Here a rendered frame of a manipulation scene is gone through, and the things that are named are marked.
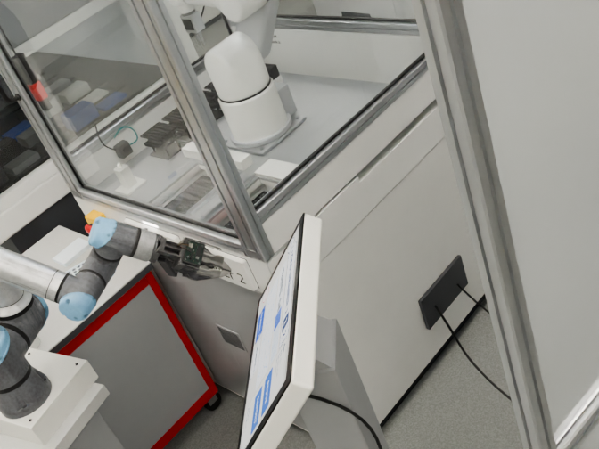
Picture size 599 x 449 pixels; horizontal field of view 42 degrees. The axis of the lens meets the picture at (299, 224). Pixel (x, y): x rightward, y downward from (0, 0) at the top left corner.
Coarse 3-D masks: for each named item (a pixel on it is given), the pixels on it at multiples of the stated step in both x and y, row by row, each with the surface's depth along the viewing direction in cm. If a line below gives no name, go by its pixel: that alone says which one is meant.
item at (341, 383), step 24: (336, 336) 174; (336, 360) 169; (336, 384) 169; (360, 384) 188; (312, 408) 174; (336, 408) 173; (360, 408) 182; (312, 432) 179; (336, 432) 178; (360, 432) 178
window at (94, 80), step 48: (0, 0) 226; (48, 0) 207; (96, 0) 191; (48, 48) 225; (96, 48) 206; (144, 48) 190; (48, 96) 247; (96, 96) 224; (144, 96) 205; (96, 144) 246; (144, 144) 224; (192, 144) 205; (144, 192) 245; (192, 192) 223
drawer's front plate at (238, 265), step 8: (208, 248) 234; (224, 256) 228; (232, 256) 227; (232, 264) 227; (240, 264) 223; (232, 272) 231; (240, 272) 227; (248, 272) 225; (232, 280) 234; (240, 280) 230; (248, 280) 227; (248, 288) 230; (256, 288) 229
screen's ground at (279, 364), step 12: (276, 276) 188; (276, 300) 178; (288, 336) 155; (288, 348) 152; (252, 360) 182; (276, 360) 158; (276, 372) 154; (252, 384) 173; (264, 384) 161; (276, 384) 151; (252, 396) 168; (252, 408) 164; (252, 432) 157
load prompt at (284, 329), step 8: (288, 264) 180; (288, 272) 177; (288, 280) 174; (288, 288) 171; (288, 296) 168; (288, 304) 165; (288, 312) 162; (288, 320) 160; (288, 328) 157; (280, 336) 162; (280, 344) 160
